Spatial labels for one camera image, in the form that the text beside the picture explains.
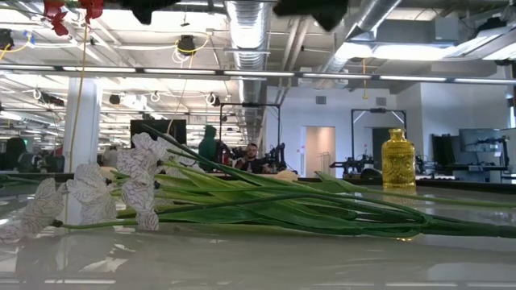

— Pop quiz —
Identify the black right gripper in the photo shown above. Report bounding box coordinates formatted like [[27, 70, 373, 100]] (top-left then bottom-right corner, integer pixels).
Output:
[[273, 0, 350, 31]]

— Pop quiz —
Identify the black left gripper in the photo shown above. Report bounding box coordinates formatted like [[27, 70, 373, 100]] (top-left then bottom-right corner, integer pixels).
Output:
[[120, 0, 178, 25]]

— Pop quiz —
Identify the red flower bunch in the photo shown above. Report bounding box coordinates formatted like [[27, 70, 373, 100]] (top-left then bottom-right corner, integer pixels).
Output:
[[43, 0, 105, 37]]

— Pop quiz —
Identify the white flower bunch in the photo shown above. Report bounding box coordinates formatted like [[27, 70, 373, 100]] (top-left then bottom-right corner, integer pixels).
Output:
[[0, 123, 516, 245]]

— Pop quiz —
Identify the yellow glass vase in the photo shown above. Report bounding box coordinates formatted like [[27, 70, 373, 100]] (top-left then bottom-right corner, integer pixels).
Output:
[[381, 127, 417, 190]]

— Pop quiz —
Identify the long ceiling light strip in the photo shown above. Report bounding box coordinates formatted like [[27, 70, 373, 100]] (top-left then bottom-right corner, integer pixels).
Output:
[[0, 64, 516, 85]]

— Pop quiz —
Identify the black monitor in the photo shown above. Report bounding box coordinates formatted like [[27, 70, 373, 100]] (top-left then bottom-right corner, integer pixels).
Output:
[[129, 118, 188, 148]]

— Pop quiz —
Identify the white pillar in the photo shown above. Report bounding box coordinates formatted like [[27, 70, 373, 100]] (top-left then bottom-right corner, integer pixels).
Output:
[[62, 77, 102, 226]]

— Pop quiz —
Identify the person in background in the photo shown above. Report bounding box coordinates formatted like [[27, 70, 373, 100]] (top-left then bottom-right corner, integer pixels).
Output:
[[197, 124, 221, 172], [100, 145, 119, 168]]

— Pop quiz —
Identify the person at desk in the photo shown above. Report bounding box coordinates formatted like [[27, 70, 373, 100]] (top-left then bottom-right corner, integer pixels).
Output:
[[235, 143, 267, 174]]

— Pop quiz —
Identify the peach tulip flower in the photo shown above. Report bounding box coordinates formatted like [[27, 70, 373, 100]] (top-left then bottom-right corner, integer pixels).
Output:
[[273, 170, 516, 209]]

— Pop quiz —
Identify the grey desk monitor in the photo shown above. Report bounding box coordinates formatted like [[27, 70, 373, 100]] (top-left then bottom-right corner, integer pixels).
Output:
[[458, 127, 510, 154]]

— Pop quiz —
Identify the silver ventilation duct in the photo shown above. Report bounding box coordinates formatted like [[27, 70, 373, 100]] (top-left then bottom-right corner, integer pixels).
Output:
[[225, 0, 269, 146]]

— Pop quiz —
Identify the black metal frame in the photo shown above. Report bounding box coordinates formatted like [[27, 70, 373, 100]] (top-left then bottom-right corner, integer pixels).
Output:
[[350, 107, 407, 178], [218, 102, 282, 170]]

